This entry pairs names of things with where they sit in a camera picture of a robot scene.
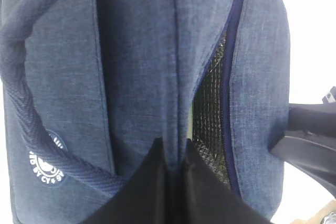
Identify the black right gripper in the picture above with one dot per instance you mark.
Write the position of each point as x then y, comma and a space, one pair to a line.
308, 143

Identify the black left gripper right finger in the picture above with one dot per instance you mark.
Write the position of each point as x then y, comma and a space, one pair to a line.
206, 199

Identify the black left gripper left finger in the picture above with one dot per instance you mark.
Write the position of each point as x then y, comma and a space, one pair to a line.
143, 198

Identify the dark navy fabric lunch bag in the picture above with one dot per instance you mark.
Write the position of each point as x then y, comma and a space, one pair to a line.
89, 85

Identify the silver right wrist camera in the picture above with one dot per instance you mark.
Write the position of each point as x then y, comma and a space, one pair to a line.
330, 96

